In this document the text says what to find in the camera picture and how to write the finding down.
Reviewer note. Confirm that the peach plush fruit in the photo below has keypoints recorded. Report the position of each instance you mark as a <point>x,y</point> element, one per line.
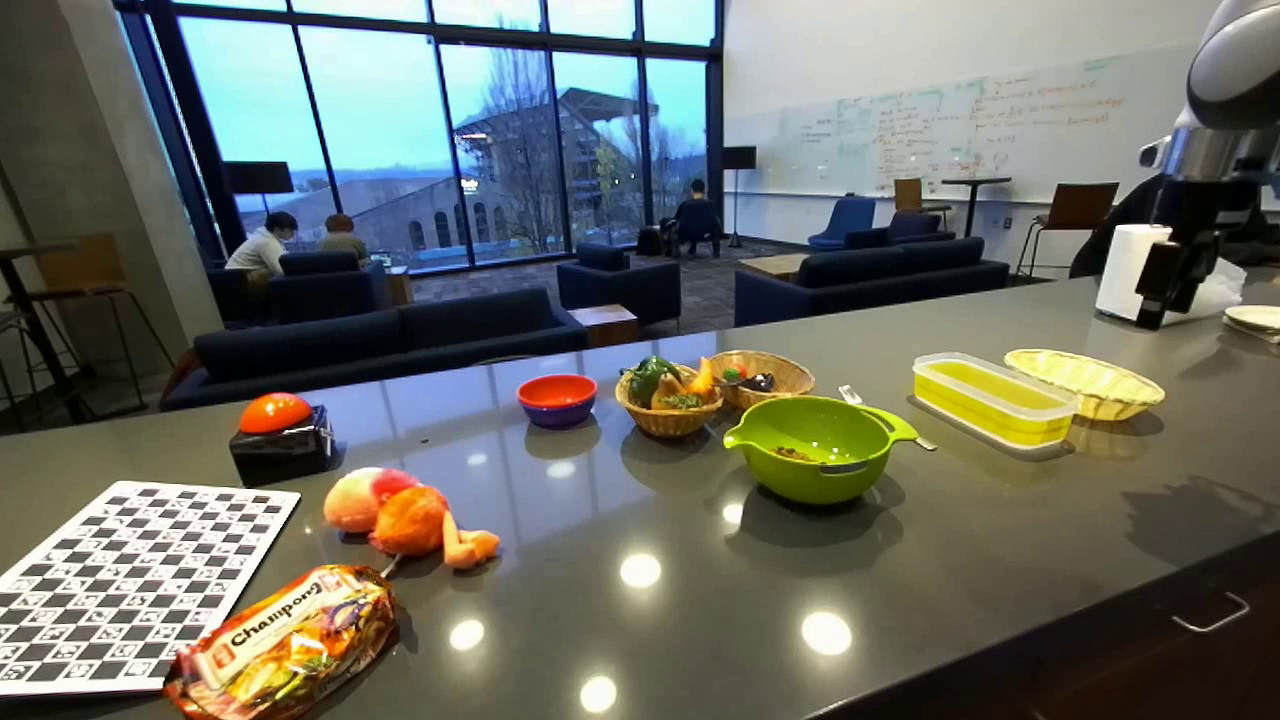
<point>353,503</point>

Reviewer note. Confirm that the small red bowl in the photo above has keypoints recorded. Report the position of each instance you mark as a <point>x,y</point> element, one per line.
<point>556,396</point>

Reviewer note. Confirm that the person by window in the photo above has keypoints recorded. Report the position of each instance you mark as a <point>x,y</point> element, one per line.
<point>695,219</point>

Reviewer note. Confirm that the dark armchair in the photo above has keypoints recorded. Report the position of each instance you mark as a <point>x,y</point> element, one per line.
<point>625,286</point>

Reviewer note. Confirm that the dark blue couch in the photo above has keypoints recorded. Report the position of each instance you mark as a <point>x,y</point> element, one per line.
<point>906,228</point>

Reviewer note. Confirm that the black hanging sign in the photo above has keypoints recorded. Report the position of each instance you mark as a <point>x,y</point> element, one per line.
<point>257,177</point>

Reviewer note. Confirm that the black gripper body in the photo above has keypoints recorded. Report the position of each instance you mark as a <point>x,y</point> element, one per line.
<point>1191,222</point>

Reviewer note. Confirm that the white spoon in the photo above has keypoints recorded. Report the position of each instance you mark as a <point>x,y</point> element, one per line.
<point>850,395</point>

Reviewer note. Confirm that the wooden low table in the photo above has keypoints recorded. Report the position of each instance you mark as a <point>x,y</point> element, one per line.
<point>774,266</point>

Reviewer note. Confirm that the dark navy sofa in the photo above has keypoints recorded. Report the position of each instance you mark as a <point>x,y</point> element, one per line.
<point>883,275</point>

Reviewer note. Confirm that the black wall speaker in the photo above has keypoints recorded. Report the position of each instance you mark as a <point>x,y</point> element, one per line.
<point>738,159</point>

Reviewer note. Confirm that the black box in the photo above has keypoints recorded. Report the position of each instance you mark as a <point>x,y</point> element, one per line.
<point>280,458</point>

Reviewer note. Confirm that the small wooden chair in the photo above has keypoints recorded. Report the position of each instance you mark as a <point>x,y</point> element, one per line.
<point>909,197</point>

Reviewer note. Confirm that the yellow toy vegetable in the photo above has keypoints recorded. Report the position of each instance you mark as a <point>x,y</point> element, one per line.
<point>702,380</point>

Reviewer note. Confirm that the checkerboard calibration board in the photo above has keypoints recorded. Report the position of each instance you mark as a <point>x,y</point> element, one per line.
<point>127,584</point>

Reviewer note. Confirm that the wall whiteboard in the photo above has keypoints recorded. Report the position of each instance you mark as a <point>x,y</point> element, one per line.
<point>960,127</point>

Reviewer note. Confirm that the round high table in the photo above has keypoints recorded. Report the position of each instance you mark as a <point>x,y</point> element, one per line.
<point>974,183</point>

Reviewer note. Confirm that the orange plush toy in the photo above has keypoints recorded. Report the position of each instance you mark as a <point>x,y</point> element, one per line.
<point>409,523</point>

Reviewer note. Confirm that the dark sofa with people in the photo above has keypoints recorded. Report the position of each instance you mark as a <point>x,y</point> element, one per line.
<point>315,286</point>

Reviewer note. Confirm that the orange toy fruit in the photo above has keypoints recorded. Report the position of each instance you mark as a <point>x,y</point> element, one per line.
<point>274,413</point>

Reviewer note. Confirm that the large glass window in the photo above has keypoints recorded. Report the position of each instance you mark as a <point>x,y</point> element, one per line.
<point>402,121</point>

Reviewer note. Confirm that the small coffee table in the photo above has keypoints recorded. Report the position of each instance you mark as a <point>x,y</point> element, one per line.
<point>604,322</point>

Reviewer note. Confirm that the brown chair with metal legs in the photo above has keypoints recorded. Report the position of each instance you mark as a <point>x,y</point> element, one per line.
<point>1078,206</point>

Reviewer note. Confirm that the brown wicker basket with vegetables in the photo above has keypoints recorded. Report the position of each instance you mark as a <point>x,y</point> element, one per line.
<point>666,421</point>

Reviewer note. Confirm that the yellow plastic rectangular container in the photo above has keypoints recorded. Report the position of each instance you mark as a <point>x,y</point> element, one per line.
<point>992,400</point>

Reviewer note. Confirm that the orange snack bag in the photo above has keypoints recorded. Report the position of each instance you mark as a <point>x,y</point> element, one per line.
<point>285,647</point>

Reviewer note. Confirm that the blue armchair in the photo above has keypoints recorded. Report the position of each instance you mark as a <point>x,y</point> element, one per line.
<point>841,222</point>

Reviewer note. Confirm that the long dark sofa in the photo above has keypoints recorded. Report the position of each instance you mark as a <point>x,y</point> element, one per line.
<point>344,344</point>

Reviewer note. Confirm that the black high table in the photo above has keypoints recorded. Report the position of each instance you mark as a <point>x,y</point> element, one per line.
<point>21,305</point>

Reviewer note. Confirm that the white plate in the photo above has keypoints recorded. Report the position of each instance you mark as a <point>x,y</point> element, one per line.
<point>1256,319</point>

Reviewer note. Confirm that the pale woven basket bowl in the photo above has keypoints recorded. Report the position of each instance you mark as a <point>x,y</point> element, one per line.
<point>1086,380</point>

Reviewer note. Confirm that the person in white shirt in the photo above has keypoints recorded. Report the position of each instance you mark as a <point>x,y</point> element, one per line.
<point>262,250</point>

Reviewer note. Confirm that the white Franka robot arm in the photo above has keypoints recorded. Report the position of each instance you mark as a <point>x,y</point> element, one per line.
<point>1243,65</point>

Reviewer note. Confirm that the wooden bar stool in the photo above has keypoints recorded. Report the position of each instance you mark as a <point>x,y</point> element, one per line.
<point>83,266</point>

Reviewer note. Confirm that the green toy vegetable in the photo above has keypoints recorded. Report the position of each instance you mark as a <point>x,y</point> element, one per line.
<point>647,377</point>

